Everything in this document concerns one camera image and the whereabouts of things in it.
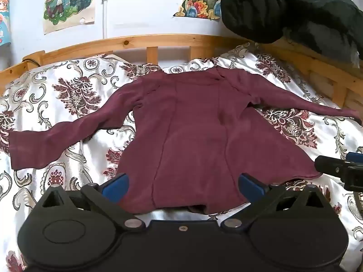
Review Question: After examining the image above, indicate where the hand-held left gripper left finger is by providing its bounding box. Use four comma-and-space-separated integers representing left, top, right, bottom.
37, 173, 146, 231

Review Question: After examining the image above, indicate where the white floral bedspread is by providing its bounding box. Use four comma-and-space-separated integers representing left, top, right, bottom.
0, 42, 363, 272

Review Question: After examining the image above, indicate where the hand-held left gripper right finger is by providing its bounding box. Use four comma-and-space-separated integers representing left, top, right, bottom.
221, 173, 329, 231

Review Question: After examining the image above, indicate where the wooden bed frame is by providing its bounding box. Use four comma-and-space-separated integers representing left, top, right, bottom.
0, 34, 363, 114

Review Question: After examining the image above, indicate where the black padded jacket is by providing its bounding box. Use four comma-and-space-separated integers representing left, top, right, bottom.
221, 0, 363, 68

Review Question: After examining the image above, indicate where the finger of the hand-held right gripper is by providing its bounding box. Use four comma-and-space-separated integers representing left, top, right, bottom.
314, 155, 363, 192
346, 152, 363, 165

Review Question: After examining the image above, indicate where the orange-haired figure wall poster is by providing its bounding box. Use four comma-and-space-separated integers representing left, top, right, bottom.
0, 0, 12, 46

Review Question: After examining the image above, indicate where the white wall pipe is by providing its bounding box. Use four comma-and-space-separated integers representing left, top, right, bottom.
102, 0, 110, 39

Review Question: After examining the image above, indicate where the blond figure wall poster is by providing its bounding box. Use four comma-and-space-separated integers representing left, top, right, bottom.
42, 0, 97, 34

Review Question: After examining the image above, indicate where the maroon long-sleeved sweater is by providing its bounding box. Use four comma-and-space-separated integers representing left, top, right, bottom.
8, 64, 363, 214

